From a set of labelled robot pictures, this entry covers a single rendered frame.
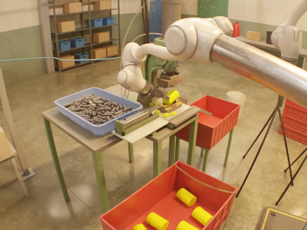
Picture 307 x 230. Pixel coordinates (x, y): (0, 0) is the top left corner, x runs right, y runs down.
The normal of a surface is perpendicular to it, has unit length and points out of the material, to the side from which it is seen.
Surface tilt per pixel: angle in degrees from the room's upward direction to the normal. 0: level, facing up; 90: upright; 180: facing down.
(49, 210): 0
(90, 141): 0
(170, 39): 89
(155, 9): 90
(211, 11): 90
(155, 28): 90
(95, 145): 0
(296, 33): 77
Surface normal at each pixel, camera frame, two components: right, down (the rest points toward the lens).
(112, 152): 0.00, -0.89
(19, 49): 0.75, 0.30
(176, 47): -0.75, 0.23
